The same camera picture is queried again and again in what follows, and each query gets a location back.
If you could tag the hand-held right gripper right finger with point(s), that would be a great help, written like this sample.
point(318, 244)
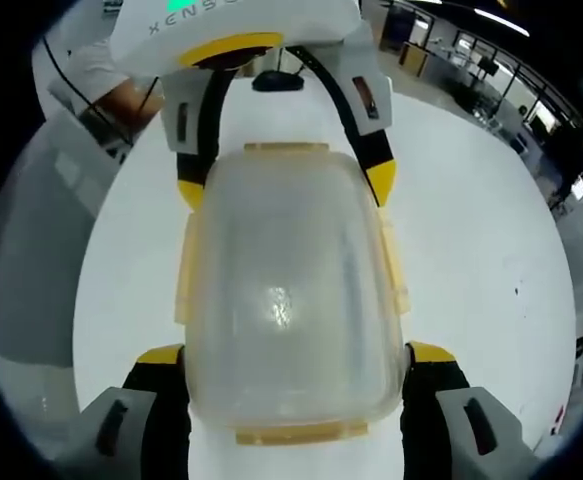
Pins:
point(436, 400)

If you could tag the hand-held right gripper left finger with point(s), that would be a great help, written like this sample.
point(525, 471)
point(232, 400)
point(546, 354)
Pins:
point(156, 400)

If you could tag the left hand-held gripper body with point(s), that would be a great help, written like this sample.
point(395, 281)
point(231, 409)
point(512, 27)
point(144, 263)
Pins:
point(271, 20)

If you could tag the clear plastic buckle container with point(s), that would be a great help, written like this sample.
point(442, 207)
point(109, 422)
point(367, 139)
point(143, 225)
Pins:
point(291, 300)

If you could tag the black computer mouse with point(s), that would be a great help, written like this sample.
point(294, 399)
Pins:
point(276, 82)

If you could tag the wooden cabinet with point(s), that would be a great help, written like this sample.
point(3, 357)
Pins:
point(416, 60)

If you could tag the white shirt sleeve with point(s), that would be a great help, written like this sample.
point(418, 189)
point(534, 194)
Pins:
point(91, 70)

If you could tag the small red object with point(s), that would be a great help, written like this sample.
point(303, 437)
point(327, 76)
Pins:
point(558, 420)

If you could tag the grey mesh office chair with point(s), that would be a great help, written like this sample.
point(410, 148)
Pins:
point(36, 225)

